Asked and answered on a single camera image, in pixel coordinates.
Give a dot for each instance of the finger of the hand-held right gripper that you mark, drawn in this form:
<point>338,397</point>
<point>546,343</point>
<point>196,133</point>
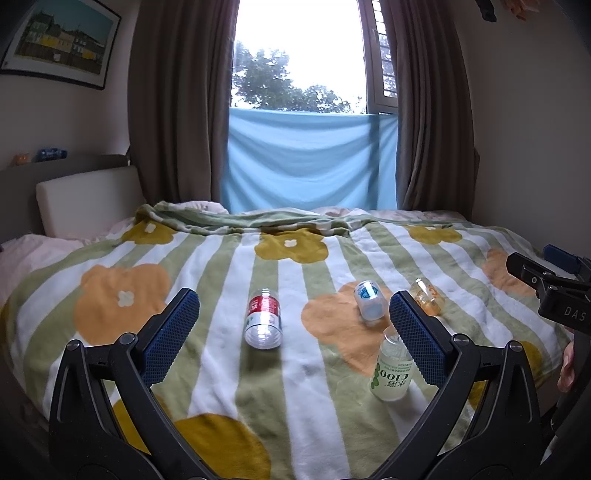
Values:
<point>528,272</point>
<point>562,259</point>

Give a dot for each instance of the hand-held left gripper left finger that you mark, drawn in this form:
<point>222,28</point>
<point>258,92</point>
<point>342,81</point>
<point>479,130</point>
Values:
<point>171,336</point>

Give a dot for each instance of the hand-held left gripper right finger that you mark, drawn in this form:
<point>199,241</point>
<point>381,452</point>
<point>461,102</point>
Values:
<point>415,342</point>

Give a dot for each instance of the person's right hand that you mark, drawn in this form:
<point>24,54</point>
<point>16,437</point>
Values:
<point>565,367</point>

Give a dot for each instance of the clear bottle with green label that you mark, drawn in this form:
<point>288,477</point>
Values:
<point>390,374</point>

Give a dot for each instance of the small orange clear bottle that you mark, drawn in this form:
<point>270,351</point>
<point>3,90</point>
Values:
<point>427,296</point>

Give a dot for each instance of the clear bottle with blue-white label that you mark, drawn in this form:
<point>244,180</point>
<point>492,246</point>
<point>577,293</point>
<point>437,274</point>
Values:
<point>369,301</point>

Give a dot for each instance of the clear bottle with red label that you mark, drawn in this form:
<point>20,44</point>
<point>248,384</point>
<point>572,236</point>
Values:
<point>263,318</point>

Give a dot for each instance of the striped flower printed blanket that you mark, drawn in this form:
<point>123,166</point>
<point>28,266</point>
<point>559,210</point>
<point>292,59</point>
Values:
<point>295,383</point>

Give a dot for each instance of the pale pink bed sheet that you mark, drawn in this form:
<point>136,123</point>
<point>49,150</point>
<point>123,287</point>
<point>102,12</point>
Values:
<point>32,258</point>

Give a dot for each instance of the white headboard cushion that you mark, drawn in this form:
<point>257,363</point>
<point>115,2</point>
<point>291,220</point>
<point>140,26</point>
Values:
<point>87,198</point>

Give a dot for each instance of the brown curtain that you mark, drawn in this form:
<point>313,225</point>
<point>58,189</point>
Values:
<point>429,101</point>
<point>184,101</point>

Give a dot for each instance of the grey bed headboard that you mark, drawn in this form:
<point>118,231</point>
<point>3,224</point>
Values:
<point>60,162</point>

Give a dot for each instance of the light blue cloth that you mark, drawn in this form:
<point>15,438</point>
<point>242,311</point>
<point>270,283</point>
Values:
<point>304,159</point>

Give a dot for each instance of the small blue toy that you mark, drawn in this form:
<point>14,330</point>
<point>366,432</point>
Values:
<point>51,153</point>

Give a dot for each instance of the small orange figure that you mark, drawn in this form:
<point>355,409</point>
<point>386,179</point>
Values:
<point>21,158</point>

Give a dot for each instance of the pale pink hanging item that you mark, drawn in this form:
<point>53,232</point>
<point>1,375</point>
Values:
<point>519,7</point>

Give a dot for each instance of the open window sash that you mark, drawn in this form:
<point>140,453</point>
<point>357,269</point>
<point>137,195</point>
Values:
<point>381,60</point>

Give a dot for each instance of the dark hanging item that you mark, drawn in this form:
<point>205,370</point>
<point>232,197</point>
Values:
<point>487,9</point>

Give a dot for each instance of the tree outside window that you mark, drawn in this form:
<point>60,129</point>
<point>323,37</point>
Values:
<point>277,83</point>

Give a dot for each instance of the framed wall picture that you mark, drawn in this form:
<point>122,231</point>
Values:
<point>60,39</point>

